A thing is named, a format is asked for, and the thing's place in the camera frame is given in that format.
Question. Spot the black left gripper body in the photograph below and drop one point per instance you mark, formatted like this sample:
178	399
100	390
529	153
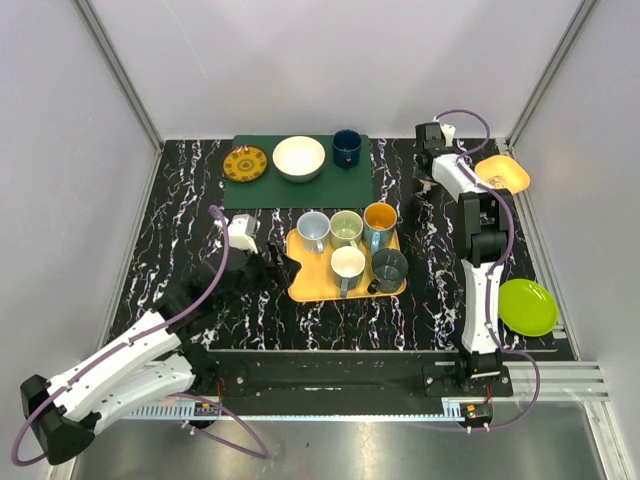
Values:
270	265

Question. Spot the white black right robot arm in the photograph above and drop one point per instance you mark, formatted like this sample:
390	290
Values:
483	239

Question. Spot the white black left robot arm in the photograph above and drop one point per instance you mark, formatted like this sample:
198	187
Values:
154	358

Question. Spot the light blue mug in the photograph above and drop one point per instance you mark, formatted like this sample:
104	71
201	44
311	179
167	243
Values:
314	229

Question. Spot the light green mug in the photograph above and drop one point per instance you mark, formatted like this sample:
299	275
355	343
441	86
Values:
346	228

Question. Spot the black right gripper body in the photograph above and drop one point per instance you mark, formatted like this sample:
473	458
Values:
420	173

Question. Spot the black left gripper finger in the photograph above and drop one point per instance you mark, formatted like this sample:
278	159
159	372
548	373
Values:
285	273
278	256

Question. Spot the dark teal mug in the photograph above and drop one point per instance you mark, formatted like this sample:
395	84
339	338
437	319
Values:
390	268

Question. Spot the yellow patterned plate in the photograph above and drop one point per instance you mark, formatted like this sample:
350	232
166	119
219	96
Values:
245	163

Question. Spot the yellow square dish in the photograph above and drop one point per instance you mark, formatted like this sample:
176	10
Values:
503	172

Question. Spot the lime green plate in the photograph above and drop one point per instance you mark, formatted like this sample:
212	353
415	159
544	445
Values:
527	308

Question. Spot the white bowl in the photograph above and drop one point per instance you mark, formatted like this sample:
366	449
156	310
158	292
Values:
299	159

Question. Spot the dark green placemat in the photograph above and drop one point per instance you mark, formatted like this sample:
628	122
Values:
333	187

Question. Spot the aluminium frame rail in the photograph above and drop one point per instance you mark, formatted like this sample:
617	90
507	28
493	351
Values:
578	381

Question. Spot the grey mug white inside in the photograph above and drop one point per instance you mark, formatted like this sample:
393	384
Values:
347	267

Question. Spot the yellow serving tray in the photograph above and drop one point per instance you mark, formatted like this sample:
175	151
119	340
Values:
314	281

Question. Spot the orange and blue mug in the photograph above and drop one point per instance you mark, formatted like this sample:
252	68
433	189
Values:
379	225

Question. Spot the navy blue mug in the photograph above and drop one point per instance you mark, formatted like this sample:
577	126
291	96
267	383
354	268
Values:
346	148

